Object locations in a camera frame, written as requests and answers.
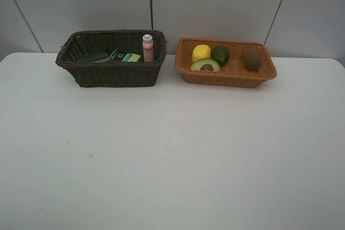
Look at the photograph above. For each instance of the pink lotion bottle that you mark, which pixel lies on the pink lotion bottle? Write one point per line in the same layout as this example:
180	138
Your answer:
148	48

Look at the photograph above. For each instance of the halved avocado with pit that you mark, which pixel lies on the halved avocado with pit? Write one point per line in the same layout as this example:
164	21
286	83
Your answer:
205	64

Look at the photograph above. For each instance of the brown kiwi fruit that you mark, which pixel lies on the brown kiwi fruit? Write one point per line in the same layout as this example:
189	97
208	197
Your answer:
251	59

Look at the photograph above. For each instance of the yellow lemon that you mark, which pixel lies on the yellow lemon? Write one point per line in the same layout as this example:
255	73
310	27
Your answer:
201	52

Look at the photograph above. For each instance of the orange wicker basket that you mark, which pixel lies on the orange wicker basket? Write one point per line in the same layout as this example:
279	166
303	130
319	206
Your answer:
233	73

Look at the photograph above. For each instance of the dark brown wicker basket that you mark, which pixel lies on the dark brown wicker basket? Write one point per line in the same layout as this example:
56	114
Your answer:
113	74

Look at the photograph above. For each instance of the grey translucent plastic cup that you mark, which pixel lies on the grey translucent plastic cup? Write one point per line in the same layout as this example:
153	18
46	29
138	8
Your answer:
94	58

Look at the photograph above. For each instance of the dark green pump bottle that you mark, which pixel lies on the dark green pump bottle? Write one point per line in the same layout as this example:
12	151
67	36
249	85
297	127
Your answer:
124	56

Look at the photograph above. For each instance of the whole green avocado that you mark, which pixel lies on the whole green avocado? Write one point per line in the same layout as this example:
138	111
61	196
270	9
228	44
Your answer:
220	54

